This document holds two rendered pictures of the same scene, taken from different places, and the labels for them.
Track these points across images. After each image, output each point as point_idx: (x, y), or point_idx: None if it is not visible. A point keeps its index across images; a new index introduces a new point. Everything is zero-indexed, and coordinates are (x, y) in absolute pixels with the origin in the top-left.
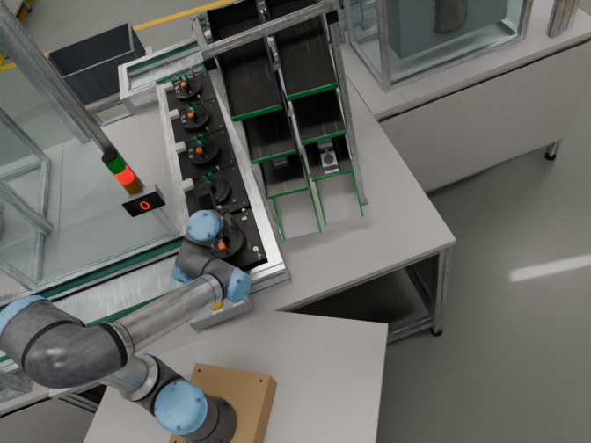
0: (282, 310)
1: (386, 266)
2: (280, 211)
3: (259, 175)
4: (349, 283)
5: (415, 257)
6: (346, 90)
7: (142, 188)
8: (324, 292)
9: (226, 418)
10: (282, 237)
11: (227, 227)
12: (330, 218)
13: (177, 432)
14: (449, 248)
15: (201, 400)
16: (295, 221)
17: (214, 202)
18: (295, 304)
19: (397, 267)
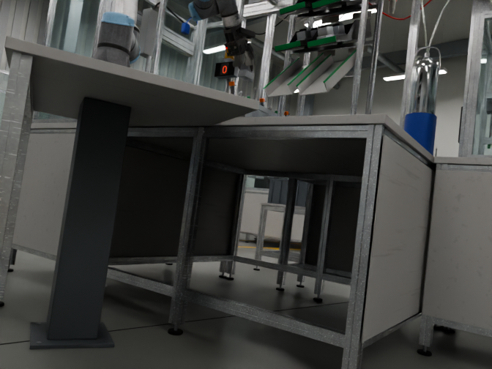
0: (218, 124)
1: (309, 116)
2: (281, 85)
3: (287, 57)
4: (273, 120)
5: (338, 117)
6: (366, 1)
7: (231, 59)
8: (252, 118)
9: (119, 58)
10: (265, 86)
11: (239, 41)
12: (305, 92)
13: (102, 16)
14: (379, 133)
15: (127, 18)
16: (283, 88)
17: (246, 29)
18: (228, 121)
19: (320, 132)
